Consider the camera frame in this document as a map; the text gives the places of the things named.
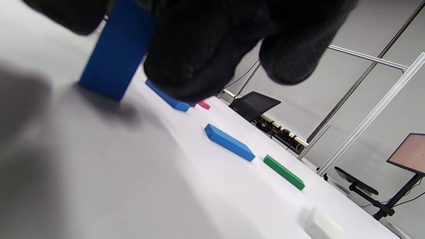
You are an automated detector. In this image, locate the aluminium frame post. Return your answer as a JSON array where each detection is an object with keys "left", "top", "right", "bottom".
[
  {"left": 316, "top": 52, "right": 425, "bottom": 177},
  {"left": 297, "top": 123, "right": 331, "bottom": 161}
]

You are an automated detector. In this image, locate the thin black pole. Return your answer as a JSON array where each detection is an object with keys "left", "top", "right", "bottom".
[{"left": 306, "top": 0, "right": 425, "bottom": 144}]

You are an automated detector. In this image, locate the white domino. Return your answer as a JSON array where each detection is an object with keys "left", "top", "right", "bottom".
[{"left": 304, "top": 207, "right": 346, "bottom": 239}]

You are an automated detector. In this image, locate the black mesh office chair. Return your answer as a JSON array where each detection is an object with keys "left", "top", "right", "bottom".
[{"left": 228, "top": 91, "right": 282, "bottom": 123}]

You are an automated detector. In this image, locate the person's right hand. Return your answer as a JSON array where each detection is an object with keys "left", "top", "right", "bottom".
[{"left": 22, "top": 0, "right": 359, "bottom": 103}]

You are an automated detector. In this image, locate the monitor with pink screen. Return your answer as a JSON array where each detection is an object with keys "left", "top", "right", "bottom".
[{"left": 386, "top": 133, "right": 425, "bottom": 176}]

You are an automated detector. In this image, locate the aluminium frame crossbar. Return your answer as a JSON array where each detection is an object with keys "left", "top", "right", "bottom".
[{"left": 327, "top": 44, "right": 409, "bottom": 72}]

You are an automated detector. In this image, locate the light blue domino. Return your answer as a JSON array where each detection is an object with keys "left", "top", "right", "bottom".
[
  {"left": 145, "top": 79, "right": 191, "bottom": 113},
  {"left": 79, "top": 0, "right": 159, "bottom": 102},
  {"left": 204, "top": 123, "right": 256, "bottom": 162}
]

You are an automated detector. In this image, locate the green domino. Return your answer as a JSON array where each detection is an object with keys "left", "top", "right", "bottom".
[{"left": 263, "top": 154, "right": 306, "bottom": 191}]

